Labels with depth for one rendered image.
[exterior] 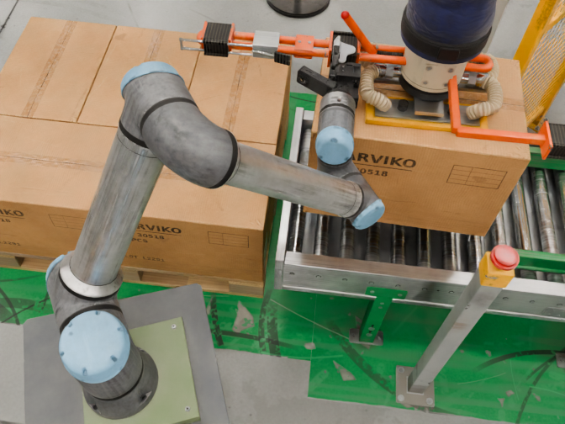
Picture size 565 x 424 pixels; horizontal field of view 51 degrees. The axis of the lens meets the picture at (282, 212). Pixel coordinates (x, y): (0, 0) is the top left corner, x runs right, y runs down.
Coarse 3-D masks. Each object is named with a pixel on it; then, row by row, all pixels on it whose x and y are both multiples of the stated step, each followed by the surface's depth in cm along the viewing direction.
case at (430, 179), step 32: (512, 64) 180; (320, 96) 170; (480, 96) 172; (512, 96) 172; (384, 128) 164; (512, 128) 165; (352, 160) 170; (384, 160) 168; (416, 160) 166; (448, 160) 164; (480, 160) 162; (512, 160) 160; (384, 192) 180; (416, 192) 178; (448, 192) 176; (480, 192) 174; (416, 224) 192; (448, 224) 189; (480, 224) 187
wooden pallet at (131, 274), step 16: (288, 112) 298; (0, 256) 247; (16, 256) 246; (32, 256) 244; (128, 272) 246; (144, 272) 255; (160, 272) 243; (176, 272) 242; (208, 288) 252; (224, 288) 252; (240, 288) 246; (256, 288) 245
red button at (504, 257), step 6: (498, 246) 148; (504, 246) 148; (510, 246) 149; (492, 252) 148; (498, 252) 147; (504, 252) 147; (510, 252) 147; (516, 252) 148; (492, 258) 147; (498, 258) 146; (504, 258) 146; (510, 258) 146; (516, 258) 146; (498, 264) 146; (504, 264) 145; (510, 264) 146; (516, 264) 146; (504, 270) 146
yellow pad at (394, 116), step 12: (372, 108) 165; (396, 108) 165; (408, 108) 165; (444, 108) 166; (372, 120) 163; (384, 120) 163; (396, 120) 163; (408, 120) 163; (420, 120) 163; (432, 120) 163; (444, 120) 163; (468, 120) 163; (480, 120) 164
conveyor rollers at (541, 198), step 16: (304, 144) 230; (304, 160) 225; (544, 176) 225; (560, 176) 225; (512, 192) 221; (544, 192) 220; (560, 192) 222; (512, 208) 219; (544, 208) 216; (560, 208) 220; (304, 224) 211; (320, 224) 209; (496, 224) 212; (528, 224) 212; (544, 224) 213; (320, 240) 205; (352, 240) 206; (368, 240) 207; (400, 240) 206; (416, 240) 209; (448, 240) 207; (480, 240) 208; (496, 240) 208; (528, 240) 208; (544, 240) 210; (352, 256) 203; (368, 256) 203; (400, 256) 203; (416, 256) 206; (448, 256) 203; (480, 256) 204; (528, 272) 201
